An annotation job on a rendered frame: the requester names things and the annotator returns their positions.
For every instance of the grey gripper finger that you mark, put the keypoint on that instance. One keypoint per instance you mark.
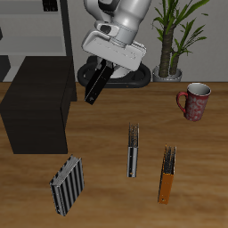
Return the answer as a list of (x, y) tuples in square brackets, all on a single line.
[(110, 65)]

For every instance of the red patterned mug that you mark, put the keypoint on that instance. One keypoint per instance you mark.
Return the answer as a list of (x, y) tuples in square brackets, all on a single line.
[(195, 102)]

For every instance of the dark brown desk caddy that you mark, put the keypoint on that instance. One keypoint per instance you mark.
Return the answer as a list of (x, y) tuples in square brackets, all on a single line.
[(38, 104)]

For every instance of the grey wall shelf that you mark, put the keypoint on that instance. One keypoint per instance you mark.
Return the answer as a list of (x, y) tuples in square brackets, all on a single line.
[(32, 26)]

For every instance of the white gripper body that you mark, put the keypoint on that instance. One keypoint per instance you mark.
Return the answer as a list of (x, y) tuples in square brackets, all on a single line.
[(114, 50)]

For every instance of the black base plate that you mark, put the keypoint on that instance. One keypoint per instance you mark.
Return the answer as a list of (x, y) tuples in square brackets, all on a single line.
[(139, 77)]

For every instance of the grey striped book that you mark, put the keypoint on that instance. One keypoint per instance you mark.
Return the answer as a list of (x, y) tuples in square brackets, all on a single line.
[(67, 185)]

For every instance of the thin grey book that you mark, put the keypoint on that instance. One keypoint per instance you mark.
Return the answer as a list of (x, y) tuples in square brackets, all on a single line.
[(132, 151)]

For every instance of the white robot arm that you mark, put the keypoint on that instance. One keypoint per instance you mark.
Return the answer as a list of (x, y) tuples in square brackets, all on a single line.
[(127, 17)]

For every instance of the green pot plant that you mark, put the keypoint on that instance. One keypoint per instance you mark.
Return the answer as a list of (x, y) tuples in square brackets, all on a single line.
[(172, 38)]

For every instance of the orange book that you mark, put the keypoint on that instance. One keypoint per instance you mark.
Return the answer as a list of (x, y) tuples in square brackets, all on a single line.
[(167, 175)]

